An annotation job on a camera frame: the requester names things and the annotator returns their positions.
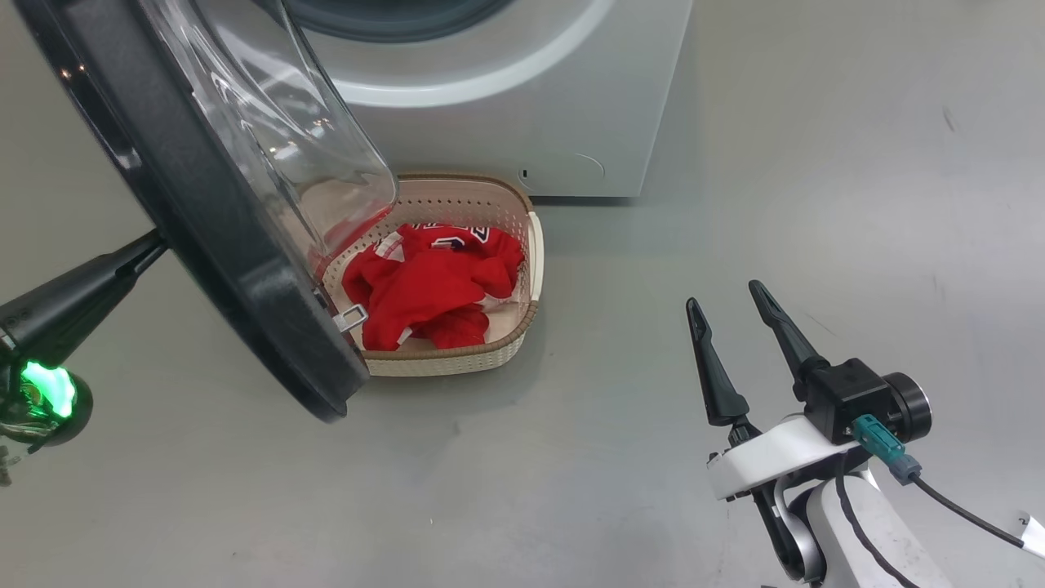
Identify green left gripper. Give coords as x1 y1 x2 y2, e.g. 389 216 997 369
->
0 229 169 447

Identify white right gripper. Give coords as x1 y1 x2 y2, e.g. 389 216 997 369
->
686 280 933 501

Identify black glass washing machine door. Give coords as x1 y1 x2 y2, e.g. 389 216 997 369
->
15 0 401 423

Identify red numbered basketball jersey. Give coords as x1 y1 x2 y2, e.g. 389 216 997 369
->
341 222 526 329

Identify cream perforated laundry basket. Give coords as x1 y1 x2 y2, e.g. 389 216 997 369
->
314 171 545 377

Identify white front-load washing machine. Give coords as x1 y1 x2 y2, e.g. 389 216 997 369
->
278 0 695 198

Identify black cable teal plug right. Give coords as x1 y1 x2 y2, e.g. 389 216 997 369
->
852 414 1026 548

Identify white cable tag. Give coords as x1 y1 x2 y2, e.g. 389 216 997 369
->
1016 513 1045 561

